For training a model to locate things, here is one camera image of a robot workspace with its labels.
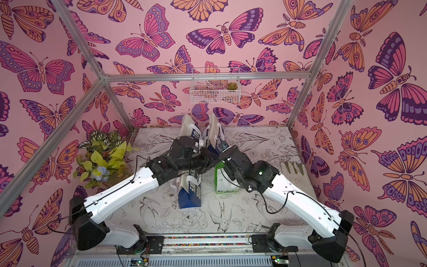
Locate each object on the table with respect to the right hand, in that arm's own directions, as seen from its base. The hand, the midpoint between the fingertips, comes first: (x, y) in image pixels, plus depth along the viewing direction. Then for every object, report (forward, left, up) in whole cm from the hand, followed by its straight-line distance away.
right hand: (235, 159), depth 71 cm
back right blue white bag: (+17, +10, -3) cm, 20 cm away
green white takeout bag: (-7, +5, -9) cm, 12 cm away
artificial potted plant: (-1, +60, -5) cm, 60 cm away
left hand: (-2, +5, +4) cm, 6 cm away
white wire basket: (+46, +10, +7) cm, 48 cm away
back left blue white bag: (+23, +24, -5) cm, 33 cm away
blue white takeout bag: (-9, +21, -8) cm, 24 cm away
